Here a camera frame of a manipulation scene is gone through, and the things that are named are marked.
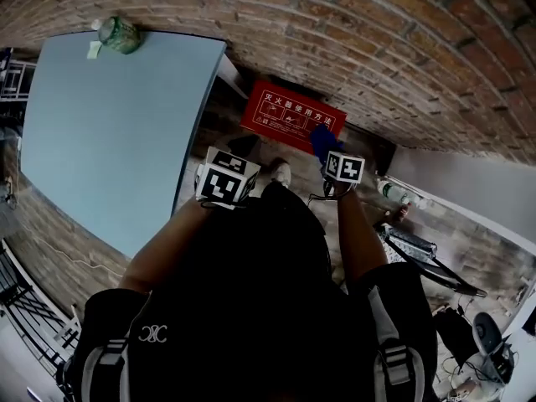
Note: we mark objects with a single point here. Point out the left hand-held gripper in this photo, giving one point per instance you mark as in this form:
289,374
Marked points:
225,178

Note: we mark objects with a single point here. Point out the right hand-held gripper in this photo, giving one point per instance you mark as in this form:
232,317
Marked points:
344,168

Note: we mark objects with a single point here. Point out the blue cloth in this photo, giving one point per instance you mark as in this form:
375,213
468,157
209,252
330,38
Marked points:
324,141

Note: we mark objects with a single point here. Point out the red fire extinguisher box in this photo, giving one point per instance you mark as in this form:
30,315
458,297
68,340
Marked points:
274,113

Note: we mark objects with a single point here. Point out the person's right forearm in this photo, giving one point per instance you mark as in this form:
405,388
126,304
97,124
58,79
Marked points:
360,233

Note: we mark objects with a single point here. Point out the person's left forearm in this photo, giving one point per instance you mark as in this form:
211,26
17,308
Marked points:
165,249

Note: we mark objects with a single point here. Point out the clear plastic water bottle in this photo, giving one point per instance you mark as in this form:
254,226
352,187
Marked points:
393,193

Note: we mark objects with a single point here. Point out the person's white shoe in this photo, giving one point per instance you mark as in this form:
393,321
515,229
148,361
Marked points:
281,171

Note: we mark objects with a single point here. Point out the folded black tripod stand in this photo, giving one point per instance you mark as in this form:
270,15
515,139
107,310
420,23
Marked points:
423,254

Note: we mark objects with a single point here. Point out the light blue table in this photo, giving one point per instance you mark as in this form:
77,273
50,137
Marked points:
113,136

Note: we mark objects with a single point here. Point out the person's black shirt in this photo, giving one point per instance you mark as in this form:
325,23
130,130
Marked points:
251,308

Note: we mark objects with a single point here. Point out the green plastic bottle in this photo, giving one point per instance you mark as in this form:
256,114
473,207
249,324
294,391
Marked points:
119,36

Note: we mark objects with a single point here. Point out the small white paper note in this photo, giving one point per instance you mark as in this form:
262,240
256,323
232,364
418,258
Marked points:
94,50

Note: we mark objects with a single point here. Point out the black bag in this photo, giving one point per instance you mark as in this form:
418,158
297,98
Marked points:
454,333

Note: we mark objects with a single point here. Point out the grey round fan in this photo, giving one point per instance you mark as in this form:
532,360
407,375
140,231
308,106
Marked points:
486,334

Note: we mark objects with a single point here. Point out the black metal railing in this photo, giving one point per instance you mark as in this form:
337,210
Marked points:
29,304

